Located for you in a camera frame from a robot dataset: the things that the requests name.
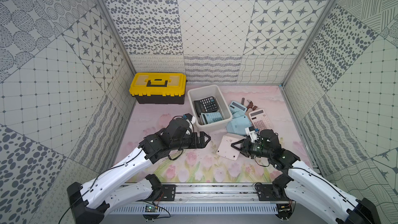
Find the pink calculator face down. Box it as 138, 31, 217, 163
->
216, 133, 245, 161

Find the light blue calculator face down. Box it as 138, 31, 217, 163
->
227, 115, 252, 136

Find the light blue calculator back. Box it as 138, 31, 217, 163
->
201, 112, 223, 125

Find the black calculator face down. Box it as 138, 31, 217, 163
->
193, 96, 219, 116

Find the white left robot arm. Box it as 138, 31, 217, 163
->
67, 114, 211, 224

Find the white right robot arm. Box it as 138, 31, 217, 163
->
231, 128, 381, 224

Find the white plastic storage box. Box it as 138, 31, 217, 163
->
187, 85, 233, 133

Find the teal calculator face up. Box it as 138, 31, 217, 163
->
229, 101, 247, 116

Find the floral pink table mat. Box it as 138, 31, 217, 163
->
115, 86, 315, 183

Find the yellow and black toolbox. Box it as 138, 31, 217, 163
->
129, 73, 187, 105

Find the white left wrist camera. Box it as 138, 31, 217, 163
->
183, 114, 197, 124

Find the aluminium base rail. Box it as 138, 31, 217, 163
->
105, 183, 295, 220

